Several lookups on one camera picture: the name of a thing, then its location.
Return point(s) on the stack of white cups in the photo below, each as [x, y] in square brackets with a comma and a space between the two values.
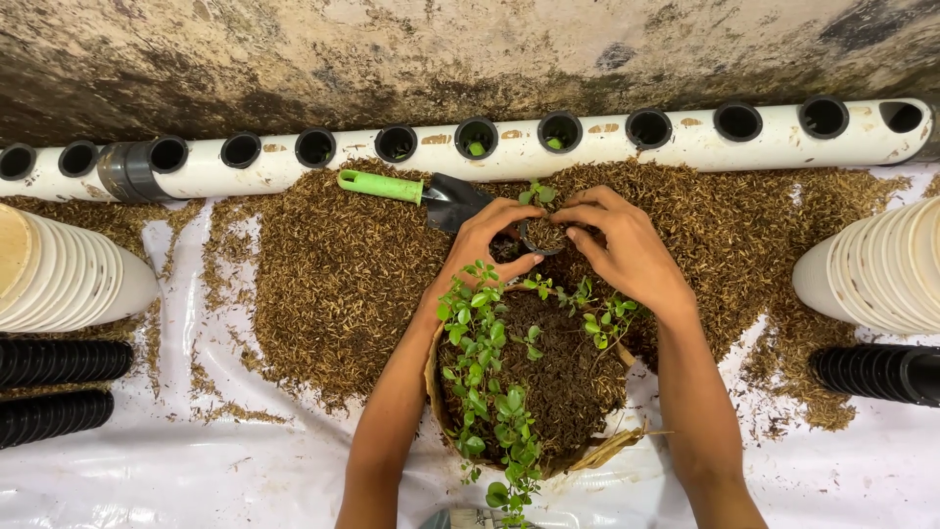
[874, 272]
[66, 272]

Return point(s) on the row of black net cups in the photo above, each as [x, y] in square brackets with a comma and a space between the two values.
[648, 116]

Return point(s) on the long white plastic pipe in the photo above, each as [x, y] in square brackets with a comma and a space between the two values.
[514, 158]

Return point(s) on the dark soil in basket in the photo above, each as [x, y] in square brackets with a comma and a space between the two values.
[565, 375]

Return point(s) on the grey pipe coupling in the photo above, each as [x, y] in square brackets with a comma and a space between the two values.
[117, 173]

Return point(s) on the person's right hand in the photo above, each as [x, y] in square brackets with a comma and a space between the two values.
[631, 253]

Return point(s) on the person's grey clothing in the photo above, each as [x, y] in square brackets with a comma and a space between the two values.
[459, 520]

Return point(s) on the small green sprout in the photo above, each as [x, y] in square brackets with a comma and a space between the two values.
[477, 148]
[556, 143]

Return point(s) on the stack of black net pots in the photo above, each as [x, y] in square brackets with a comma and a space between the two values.
[51, 417]
[62, 361]
[881, 373]

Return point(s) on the brown dried leaf basket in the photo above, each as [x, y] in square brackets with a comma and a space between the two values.
[440, 411]

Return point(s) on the person's left hand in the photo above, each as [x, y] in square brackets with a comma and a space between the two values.
[477, 246]

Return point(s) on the green seedling with small leaves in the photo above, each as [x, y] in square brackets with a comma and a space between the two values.
[538, 195]

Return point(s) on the cluster of green seedlings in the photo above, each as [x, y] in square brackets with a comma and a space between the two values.
[477, 345]

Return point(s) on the heap of brown husk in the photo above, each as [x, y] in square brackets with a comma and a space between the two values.
[330, 279]

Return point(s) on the white plastic sheet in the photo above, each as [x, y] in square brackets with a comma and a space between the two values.
[147, 470]

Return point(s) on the small black net pot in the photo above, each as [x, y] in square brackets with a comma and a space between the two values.
[530, 248]

